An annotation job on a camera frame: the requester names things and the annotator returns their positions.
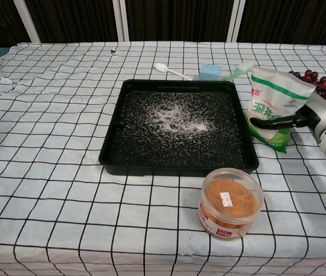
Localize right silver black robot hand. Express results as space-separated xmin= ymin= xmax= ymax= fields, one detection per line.
xmin=252 ymin=93 xmax=326 ymax=136

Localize green white salt bag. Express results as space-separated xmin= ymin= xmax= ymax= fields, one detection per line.
xmin=244 ymin=66 xmax=317 ymax=154

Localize black square plastic tray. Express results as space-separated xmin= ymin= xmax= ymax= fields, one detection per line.
xmin=98 ymin=79 xmax=260 ymax=177

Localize green brush white bristles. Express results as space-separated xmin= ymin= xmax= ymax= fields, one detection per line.
xmin=219 ymin=63 xmax=254 ymax=82

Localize blue sponge block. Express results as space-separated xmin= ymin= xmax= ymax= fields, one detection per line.
xmin=199 ymin=63 xmax=222 ymax=82

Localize tan rubber band bundle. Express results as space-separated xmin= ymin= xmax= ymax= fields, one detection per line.
xmin=205 ymin=178 xmax=260 ymax=221

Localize clear round plastic container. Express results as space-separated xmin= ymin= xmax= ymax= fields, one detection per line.
xmin=198 ymin=168 xmax=264 ymax=240

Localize scattered white salt grains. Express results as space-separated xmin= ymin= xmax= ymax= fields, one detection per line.
xmin=110 ymin=91 xmax=240 ymax=164

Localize white plastic spoon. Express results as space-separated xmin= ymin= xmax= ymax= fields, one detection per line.
xmin=154 ymin=62 xmax=194 ymax=81

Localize white black-checked tablecloth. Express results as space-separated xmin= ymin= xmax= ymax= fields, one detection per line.
xmin=0 ymin=41 xmax=326 ymax=276

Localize white slanted frame post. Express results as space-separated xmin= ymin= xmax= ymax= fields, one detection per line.
xmin=15 ymin=0 xmax=40 ymax=43
xmin=229 ymin=0 xmax=246 ymax=43

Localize white double frame post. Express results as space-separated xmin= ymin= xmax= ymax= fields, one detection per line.
xmin=113 ymin=0 xmax=131 ymax=43

